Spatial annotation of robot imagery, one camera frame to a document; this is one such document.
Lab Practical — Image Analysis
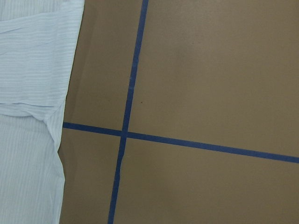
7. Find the light blue button-up shirt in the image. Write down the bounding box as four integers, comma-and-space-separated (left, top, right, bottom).
0, 0, 85, 224

